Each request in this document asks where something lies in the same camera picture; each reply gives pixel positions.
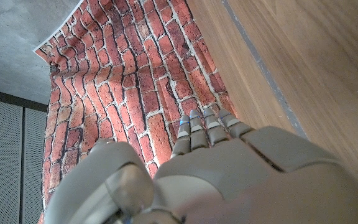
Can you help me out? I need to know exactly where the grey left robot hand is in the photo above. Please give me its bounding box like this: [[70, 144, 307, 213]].
[[42, 107, 358, 224]]

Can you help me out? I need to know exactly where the red brick print backdrop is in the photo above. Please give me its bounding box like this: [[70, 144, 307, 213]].
[[32, 0, 239, 224]]

